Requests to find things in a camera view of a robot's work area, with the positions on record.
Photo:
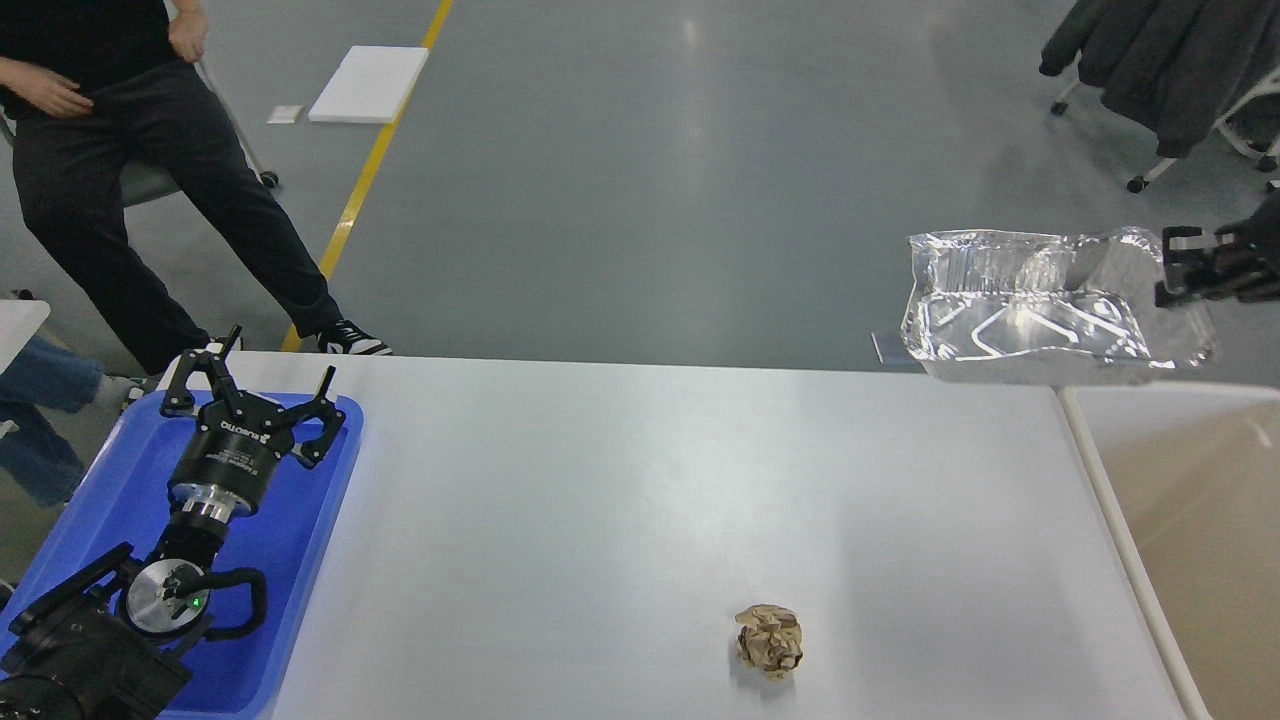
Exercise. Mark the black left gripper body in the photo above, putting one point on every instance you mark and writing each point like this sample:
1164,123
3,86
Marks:
234,453

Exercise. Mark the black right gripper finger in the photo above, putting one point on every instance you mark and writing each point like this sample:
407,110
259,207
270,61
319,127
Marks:
1175,290
1189,250

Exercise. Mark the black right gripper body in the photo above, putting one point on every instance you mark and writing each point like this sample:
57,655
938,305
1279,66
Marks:
1248,263

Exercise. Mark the aluminium foil tray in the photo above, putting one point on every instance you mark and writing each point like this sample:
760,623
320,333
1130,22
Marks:
1055,310

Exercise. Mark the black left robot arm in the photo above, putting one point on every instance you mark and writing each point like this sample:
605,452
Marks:
174,584

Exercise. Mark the blue plastic tray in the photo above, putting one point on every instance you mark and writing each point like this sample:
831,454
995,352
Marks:
123,499

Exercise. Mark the person leg in jeans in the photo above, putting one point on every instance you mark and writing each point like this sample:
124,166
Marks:
47,376

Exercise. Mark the beige plastic bin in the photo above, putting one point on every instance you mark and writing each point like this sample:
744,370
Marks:
1187,477

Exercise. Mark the white side table corner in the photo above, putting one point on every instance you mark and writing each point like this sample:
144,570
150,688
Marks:
20,320

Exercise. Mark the dark jacket on chair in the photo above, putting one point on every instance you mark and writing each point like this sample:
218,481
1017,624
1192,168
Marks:
1173,67

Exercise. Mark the grey rolling chair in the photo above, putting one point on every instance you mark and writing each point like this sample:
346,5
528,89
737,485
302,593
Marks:
143,181

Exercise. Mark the left transparent floor plate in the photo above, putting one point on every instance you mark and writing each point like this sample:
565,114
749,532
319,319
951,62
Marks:
891,350

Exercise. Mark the small white floor card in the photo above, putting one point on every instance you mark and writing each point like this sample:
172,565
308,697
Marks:
284,114

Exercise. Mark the white foam board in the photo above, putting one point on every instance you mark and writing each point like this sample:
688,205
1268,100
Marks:
370,86

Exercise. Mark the crumpled brown paper ball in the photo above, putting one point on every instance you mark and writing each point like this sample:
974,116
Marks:
770,640

